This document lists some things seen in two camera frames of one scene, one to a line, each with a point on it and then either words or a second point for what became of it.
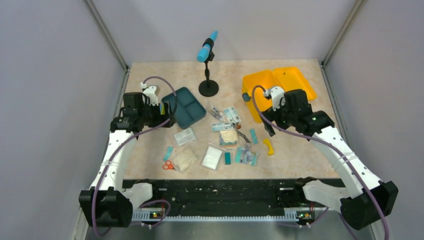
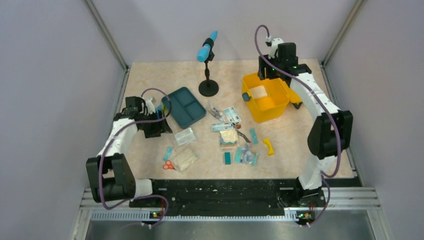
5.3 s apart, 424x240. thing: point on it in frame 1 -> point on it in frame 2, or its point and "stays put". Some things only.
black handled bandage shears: (239, 133) stays put
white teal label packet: (222, 126) stays put
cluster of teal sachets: (243, 155) stays put
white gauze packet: (212, 158) -> (259, 91)
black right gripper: (272, 115) -> (262, 66)
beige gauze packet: (184, 158) stays put
